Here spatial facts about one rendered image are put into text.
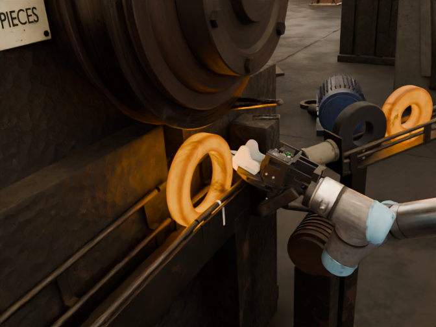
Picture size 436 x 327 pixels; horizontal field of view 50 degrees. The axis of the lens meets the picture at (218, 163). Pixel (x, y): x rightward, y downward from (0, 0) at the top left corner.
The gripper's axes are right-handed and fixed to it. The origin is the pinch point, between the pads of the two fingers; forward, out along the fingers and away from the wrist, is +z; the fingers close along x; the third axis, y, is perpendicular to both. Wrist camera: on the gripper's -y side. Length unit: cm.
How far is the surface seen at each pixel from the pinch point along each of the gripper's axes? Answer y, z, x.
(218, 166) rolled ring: 1.2, -0.9, 6.6
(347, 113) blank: 6.8, -15.0, -30.9
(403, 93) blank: 12, -24, -44
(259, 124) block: 5.8, -1.6, -8.1
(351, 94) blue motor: -49, 12, -189
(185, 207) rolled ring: -0.3, -2.6, 20.5
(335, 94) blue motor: -52, 20, -186
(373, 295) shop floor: -64, -44, -58
